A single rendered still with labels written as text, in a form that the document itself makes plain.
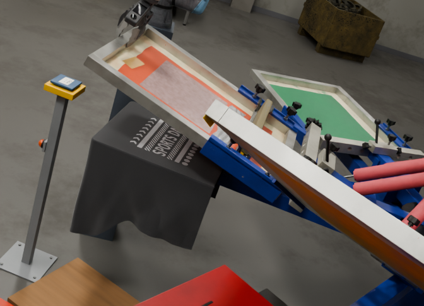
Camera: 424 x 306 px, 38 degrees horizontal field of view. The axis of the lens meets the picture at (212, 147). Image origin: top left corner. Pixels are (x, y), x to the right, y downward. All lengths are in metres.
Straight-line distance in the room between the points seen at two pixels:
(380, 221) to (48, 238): 2.43
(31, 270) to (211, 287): 1.70
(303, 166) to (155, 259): 2.27
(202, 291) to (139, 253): 1.90
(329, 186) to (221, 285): 0.49
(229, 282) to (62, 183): 2.34
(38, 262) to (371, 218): 2.26
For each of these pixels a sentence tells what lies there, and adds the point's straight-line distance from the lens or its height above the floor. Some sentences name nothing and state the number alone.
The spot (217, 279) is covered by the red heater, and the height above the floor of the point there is 1.11.
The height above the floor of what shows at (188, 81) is 1.16.
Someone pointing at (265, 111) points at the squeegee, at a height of 1.18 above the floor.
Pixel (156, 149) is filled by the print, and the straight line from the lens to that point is 2.31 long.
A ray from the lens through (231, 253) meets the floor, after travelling 3.59.
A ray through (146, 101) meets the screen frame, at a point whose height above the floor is 1.20.
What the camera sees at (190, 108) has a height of 1.14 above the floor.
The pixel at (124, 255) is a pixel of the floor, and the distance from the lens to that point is 3.31.
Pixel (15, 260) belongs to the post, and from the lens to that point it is 3.12.
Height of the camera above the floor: 2.01
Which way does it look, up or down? 25 degrees down
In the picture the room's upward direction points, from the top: 19 degrees clockwise
